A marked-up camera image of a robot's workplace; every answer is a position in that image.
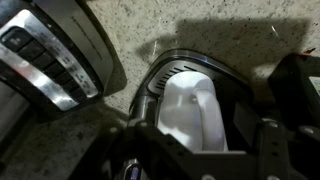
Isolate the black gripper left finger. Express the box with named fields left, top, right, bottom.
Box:
left=99, top=117, right=174, bottom=180

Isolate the white cup with green logo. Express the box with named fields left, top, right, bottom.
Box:
left=155, top=70, right=230, bottom=153

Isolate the black silver coffee maker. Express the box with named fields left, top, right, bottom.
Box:
left=127, top=48, right=268, bottom=158

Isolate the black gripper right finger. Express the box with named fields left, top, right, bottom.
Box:
left=256, top=117, right=320, bottom=180

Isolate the black silver blender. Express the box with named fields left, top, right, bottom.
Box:
left=0, top=0, right=116, bottom=121

